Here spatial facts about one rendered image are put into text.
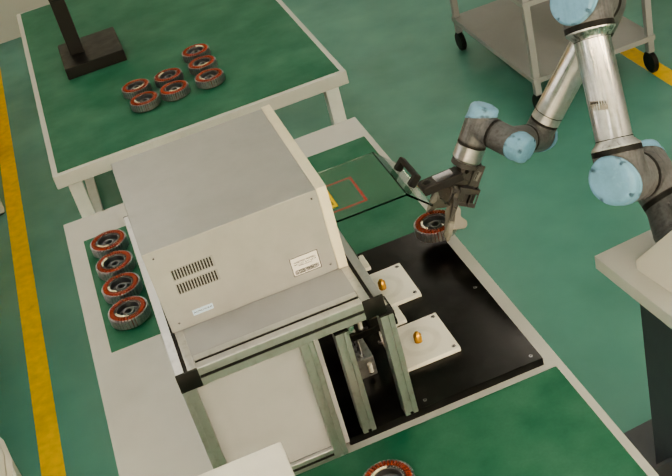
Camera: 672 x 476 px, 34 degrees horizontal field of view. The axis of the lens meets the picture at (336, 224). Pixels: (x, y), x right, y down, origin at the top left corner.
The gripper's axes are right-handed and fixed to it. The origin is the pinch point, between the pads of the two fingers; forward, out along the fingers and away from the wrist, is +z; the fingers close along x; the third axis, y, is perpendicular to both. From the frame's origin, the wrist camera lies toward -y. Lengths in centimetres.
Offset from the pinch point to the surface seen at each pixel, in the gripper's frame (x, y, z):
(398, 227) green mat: 16.3, -1.3, 8.4
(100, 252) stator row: 57, -72, 46
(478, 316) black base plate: -33.9, -0.9, 6.2
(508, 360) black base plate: -52, -2, 7
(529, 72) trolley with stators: 174, 124, -2
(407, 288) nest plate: -15.0, -10.8, 10.5
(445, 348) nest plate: -41.4, -11.6, 11.2
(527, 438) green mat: -74, -6, 12
